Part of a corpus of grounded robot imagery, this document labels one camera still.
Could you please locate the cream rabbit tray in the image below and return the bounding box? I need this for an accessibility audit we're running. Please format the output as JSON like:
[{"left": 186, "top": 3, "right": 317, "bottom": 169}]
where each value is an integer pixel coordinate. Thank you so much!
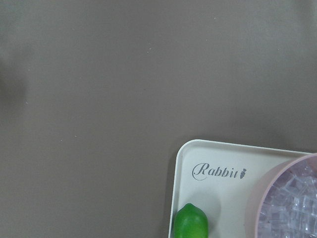
[{"left": 168, "top": 139, "right": 310, "bottom": 238}]

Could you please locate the green lime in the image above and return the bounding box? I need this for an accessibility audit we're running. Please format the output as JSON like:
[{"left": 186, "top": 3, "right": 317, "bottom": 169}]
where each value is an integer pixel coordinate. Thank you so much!
[{"left": 173, "top": 203, "right": 209, "bottom": 238}]

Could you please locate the pile of ice cubes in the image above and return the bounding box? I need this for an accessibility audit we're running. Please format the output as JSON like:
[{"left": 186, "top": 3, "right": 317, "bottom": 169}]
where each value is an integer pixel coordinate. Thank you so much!
[{"left": 257, "top": 160, "right": 317, "bottom": 238}]

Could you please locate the pink bowl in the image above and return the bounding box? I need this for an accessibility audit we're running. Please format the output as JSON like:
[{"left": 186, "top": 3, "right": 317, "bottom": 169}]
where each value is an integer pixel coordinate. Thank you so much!
[{"left": 244, "top": 153, "right": 317, "bottom": 238}]

